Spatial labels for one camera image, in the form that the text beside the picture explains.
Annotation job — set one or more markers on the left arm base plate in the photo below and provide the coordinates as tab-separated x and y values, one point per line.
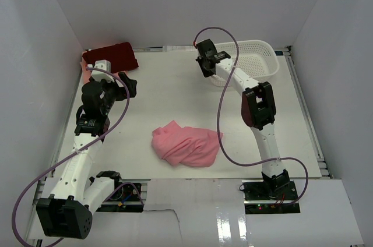
125	200

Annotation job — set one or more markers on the peach folded t-shirt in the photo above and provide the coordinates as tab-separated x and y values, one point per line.
86	74

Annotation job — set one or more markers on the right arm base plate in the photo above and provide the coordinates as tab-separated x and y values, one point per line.
260	200

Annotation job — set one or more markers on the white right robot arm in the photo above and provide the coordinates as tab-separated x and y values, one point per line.
258	110

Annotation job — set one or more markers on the pink t-shirt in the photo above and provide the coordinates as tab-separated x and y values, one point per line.
192	147

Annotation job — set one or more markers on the white perforated plastic basket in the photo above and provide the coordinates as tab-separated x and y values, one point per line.
257	58

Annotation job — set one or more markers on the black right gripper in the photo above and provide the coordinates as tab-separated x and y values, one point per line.
206	74

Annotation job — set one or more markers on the white front cover board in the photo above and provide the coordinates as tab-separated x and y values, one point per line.
204	212

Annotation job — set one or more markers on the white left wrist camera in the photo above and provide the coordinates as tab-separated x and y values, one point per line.
102	70

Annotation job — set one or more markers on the white paper sheet at wall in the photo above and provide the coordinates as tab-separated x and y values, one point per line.
169	48

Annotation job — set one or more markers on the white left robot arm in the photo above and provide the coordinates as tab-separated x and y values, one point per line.
68	211

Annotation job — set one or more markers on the dark red folded t-shirt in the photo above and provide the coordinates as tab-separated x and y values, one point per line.
121	57

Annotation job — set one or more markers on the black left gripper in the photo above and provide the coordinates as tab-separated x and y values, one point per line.
130	84

